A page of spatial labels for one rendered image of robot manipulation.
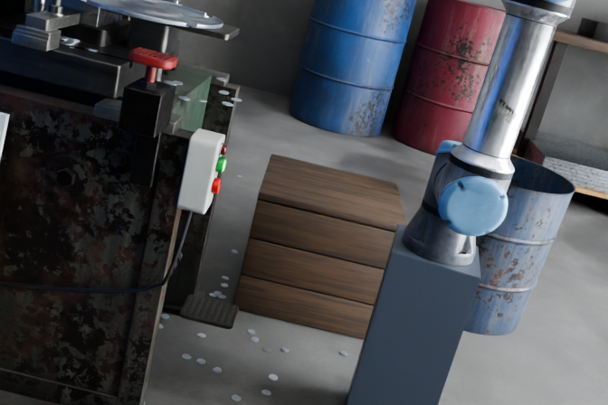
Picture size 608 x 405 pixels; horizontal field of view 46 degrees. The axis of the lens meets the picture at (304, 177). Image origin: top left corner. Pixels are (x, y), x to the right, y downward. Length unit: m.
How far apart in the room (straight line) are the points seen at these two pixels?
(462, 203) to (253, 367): 0.75
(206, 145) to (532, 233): 1.21
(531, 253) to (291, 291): 0.72
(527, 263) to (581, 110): 2.92
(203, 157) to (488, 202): 0.50
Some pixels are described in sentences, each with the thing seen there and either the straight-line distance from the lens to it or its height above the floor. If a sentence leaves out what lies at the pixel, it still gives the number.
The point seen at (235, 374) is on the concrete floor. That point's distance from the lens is 1.75.
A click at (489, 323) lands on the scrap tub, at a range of 2.27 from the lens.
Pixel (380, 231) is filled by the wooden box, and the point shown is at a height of 0.32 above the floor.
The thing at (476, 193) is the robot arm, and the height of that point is 0.64.
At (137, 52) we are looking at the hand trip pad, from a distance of 1.14.
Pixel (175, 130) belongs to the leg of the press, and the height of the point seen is 0.63.
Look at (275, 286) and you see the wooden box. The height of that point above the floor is 0.10.
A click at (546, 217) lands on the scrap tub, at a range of 2.18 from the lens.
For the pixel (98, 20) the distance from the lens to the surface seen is 1.45.
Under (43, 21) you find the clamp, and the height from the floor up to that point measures 0.75.
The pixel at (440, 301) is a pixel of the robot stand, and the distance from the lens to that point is 1.47.
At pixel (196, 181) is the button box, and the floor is 0.55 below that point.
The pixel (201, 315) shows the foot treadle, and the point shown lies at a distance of 1.62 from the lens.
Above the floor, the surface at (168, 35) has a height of 0.75.
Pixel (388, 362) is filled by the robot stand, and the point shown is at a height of 0.21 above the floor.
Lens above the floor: 0.97
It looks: 18 degrees down
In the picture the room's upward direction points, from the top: 14 degrees clockwise
